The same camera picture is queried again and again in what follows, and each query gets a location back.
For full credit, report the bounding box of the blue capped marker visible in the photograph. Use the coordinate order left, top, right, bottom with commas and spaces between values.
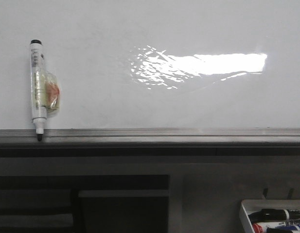
266, 225, 300, 233

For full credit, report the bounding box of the red capped marker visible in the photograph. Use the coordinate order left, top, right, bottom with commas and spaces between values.
252, 221, 300, 233

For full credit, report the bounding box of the black capped marker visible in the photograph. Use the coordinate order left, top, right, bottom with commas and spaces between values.
248, 209, 300, 223

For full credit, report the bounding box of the black wall hook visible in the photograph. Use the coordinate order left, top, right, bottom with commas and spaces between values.
262, 188, 268, 200
287, 188, 294, 200

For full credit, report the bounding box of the white marker tray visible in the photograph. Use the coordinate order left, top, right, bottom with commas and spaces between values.
239, 200, 300, 233

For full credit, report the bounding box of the left black wall hook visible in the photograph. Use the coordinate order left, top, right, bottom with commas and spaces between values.
262, 188, 268, 200

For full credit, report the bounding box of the white whiteboard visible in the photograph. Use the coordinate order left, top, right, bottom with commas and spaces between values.
0, 0, 300, 129

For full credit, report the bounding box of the white marker with taped magnet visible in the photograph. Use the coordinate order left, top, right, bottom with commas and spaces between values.
29, 39, 60, 141

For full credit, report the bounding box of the aluminium whiteboard tray ledge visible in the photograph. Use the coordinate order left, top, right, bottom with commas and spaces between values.
0, 128, 300, 149

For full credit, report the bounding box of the right black wall hook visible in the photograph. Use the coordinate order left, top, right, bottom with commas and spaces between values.
287, 188, 294, 200

